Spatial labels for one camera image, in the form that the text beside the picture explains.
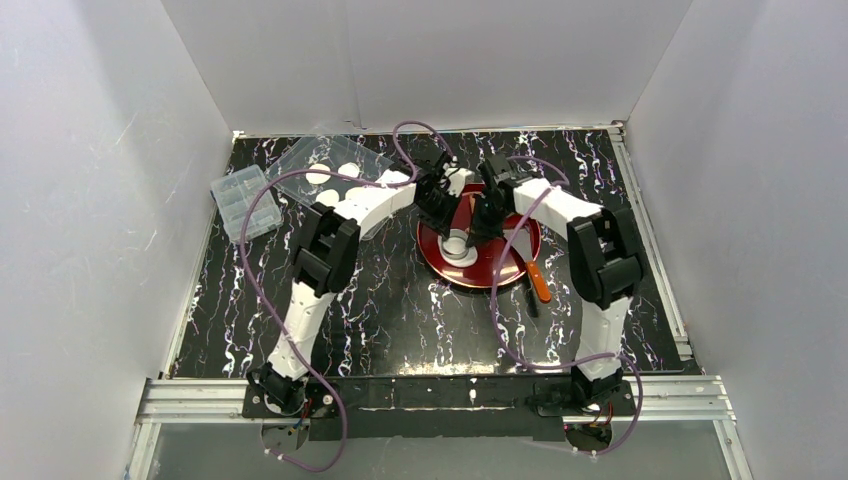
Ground clear plastic compartment box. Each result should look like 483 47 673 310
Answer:
210 165 282 244

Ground red round tray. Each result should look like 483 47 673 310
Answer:
416 183 526 289

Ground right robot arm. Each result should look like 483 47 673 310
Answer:
467 155 648 416

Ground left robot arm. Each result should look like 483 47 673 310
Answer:
247 149 465 417

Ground white dough piece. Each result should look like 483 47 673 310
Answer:
437 229 479 268

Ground metal ring cutter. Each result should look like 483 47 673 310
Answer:
440 229 470 260

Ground round dough wrapper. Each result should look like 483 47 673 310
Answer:
315 189 340 207
305 163 331 185
345 187 370 202
337 162 361 178

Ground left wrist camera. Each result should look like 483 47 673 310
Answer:
446 167 474 197

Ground aluminium frame rail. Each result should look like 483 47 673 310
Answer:
123 374 752 479

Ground metal spatula wooden handle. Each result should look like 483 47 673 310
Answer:
510 228 552 304

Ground clear plastic tray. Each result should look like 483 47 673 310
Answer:
266 136 414 241

